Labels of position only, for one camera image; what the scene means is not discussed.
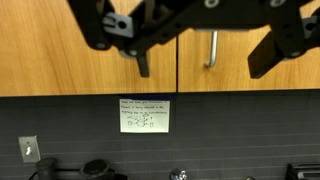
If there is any black dish rack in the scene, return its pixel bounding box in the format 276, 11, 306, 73
27, 169, 129, 180

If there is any stainless gas stove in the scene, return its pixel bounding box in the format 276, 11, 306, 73
285, 163, 320, 180

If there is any wall outlet plate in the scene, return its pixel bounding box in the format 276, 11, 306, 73
18, 135, 41, 163

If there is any wooden cabinet door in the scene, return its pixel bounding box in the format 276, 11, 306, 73
178, 0, 320, 92

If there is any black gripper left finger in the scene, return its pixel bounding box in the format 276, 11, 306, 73
67, 0, 266, 77

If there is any black tall cup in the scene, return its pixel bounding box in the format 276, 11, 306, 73
36, 158, 57, 180

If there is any chrome kitchen faucet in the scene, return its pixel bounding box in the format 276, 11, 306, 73
169, 168, 187, 180

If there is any white paper note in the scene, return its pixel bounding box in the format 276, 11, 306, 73
119, 99, 170, 133

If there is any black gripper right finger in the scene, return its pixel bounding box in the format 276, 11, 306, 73
248, 0, 320, 79

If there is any silver door handle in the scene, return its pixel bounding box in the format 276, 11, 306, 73
205, 31, 218, 68

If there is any neighbouring upper cabinet door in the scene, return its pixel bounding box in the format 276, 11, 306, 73
0, 0, 177, 97

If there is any black round mug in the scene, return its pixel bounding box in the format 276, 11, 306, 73
80, 159, 115, 180

